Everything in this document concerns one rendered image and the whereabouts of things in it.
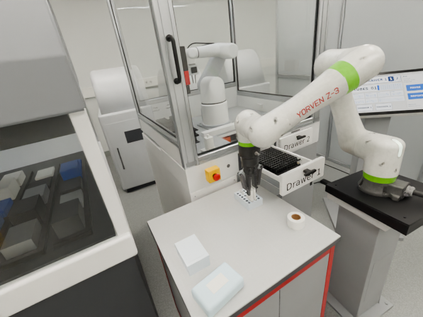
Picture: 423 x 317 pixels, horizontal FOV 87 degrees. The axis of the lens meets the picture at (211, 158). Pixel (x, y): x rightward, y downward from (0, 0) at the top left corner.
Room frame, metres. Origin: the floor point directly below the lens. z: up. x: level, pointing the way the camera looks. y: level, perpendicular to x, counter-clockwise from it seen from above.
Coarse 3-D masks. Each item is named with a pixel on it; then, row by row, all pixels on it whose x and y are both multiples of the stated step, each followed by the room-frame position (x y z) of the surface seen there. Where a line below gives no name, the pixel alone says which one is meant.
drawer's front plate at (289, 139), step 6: (300, 132) 1.34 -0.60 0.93; (306, 132) 1.37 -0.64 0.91; (312, 132) 1.39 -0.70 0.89; (282, 138) 1.27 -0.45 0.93; (288, 138) 1.30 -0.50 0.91; (294, 138) 1.32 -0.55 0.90; (306, 138) 1.37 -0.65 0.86; (282, 144) 1.27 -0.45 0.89; (288, 144) 1.30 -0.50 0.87; (294, 144) 1.32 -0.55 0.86; (306, 144) 1.37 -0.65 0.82; (288, 150) 1.30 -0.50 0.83
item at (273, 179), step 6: (282, 150) 1.18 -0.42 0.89; (300, 156) 1.07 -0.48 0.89; (300, 162) 1.06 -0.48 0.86; (306, 162) 1.03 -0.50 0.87; (264, 174) 0.97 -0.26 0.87; (270, 174) 0.94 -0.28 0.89; (264, 180) 0.97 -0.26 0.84; (270, 180) 0.93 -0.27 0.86; (276, 180) 0.90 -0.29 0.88; (276, 186) 0.89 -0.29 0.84
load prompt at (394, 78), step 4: (380, 76) 1.53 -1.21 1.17; (384, 76) 1.53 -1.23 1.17; (388, 76) 1.52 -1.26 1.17; (392, 76) 1.51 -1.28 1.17; (396, 76) 1.50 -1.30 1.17; (400, 76) 1.50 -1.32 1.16; (372, 80) 1.53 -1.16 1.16; (376, 80) 1.52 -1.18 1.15; (380, 80) 1.52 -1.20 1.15; (384, 80) 1.51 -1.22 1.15; (388, 80) 1.50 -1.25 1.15; (392, 80) 1.49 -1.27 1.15; (396, 80) 1.49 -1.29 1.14; (400, 80) 1.48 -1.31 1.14
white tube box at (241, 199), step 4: (236, 192) 0.96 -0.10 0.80; (244, 192) 0.95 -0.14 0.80; (236, 196) 0.94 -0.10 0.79; (240, 196) 0.92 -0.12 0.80; (244, 196) 0.91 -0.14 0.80; (256, 196) 0.91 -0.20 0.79; (260, 196) 0.89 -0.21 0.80; (240, 200) 0.90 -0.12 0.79; (244, 200) 0.88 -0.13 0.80; (248, 200) 0.88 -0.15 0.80; (256, 200) 0.87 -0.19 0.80; (260, 200) 0.87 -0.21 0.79; (244, 204) 0.87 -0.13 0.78; (248, 204) 0.85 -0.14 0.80; (252, 204) 0.85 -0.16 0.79; (256, 204) 0.86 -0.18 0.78; (260, 204) 0.87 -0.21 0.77; (248, 208) 0.85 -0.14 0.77; (252, 208) 0.85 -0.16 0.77
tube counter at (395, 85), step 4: (380, 84) 1.50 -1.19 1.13; (384, 84) 1.49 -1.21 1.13; (388, 84) 1.48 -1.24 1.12; (392, 84) 1.47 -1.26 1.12; (396, 84) 1.47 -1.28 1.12; (400, 84) 1.46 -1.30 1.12; (372, 88) 1.50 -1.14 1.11; (376, 88) 1.49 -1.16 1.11; (380, 88) 1.48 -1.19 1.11; (384, 88) 1.47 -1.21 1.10; (388, 88) 1.47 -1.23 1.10; (392, 88) 1.46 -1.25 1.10; (396, 88) 1.45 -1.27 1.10; (400, 88) 1.44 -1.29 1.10
